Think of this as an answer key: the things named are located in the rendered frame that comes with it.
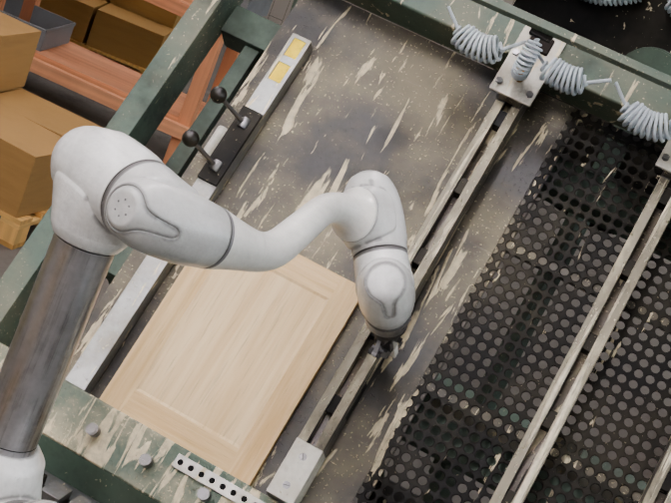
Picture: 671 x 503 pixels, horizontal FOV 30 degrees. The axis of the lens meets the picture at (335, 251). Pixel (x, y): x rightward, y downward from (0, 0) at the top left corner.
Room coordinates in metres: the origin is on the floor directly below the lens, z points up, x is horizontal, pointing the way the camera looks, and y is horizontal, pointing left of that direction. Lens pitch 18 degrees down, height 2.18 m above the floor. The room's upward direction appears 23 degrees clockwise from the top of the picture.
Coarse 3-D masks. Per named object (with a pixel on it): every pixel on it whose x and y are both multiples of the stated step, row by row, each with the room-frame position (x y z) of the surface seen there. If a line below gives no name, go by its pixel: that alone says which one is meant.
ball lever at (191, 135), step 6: (186, 132) 2.60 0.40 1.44; (192, 132) 2.60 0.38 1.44; (186, 138) 2.59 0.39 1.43; (192, 138) 2.59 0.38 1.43; (198, 138) 2.60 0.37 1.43; (186, 144) 2.59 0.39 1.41; (192, 144) 2.59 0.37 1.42; (198, 144) 2.62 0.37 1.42; (204, 150) 2.63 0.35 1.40; (204, 156) 2.64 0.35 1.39; (210, 162) 2.65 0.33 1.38; (216, 162) 2.66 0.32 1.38; (210, 168) 2.65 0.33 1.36; (216, 168) 2.65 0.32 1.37
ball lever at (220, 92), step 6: (216, 90) 2.66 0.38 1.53; (222, 90) 2.66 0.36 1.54; (210, 96) 2.67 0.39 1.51; (216, 96) 2.66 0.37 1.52; (222, 96) 2.66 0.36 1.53; (216, 102) 2.66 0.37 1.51; (222, 102) 2.67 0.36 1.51; (228, 102) 2.69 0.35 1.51; (228, 108) 2.69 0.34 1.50; (234, 114) 2.71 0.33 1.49; (240, 120) 2.72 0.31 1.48; (246, 120) 2.73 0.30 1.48; (240, 126) 2.72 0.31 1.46; (246, 126) 2.72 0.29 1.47
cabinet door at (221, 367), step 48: (192, 288) 2.52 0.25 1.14; (240, 288) 2.53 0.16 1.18; (288, 288) 2.53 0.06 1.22; (336, 288) 2.54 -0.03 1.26; (144, 336) 2.44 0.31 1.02; (192, 336) 2.45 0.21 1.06; (240, 336) 2.46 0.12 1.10; (288, 336) 2.47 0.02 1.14; (336, 336) 2.47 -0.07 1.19; (144, 384) 2.38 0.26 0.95; (192, 384) 2.39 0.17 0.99; (240, 384) 2.40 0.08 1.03; (288, 384) 2.40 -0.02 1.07; (192, 432) 2.32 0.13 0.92; (240, 432) 2.33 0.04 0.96
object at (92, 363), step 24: (312, 48) 2.90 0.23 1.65; (288, 72) 2.83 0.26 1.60; (264, 96) 2.79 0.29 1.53; (264, 120) 2.77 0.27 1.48; (216, 192) 2.65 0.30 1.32; (144, 264) 2.52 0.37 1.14; (168, 264) 2.54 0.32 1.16; (144, 288) 2.49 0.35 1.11; (120, 312) 2.45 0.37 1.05; (96, 336) 2.42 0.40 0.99; (120, 336) 2.42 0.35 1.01; (96, 360) 2.38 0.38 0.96
